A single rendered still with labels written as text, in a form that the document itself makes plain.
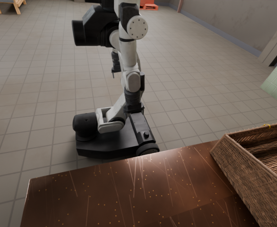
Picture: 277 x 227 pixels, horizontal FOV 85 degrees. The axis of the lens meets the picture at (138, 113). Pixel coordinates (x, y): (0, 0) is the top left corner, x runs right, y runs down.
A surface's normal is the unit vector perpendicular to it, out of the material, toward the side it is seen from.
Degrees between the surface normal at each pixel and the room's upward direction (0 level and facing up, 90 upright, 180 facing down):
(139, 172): 0
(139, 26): 90
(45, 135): 0
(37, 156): 0
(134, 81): 89
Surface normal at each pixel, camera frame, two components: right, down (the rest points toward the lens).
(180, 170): 0.11, -0.70
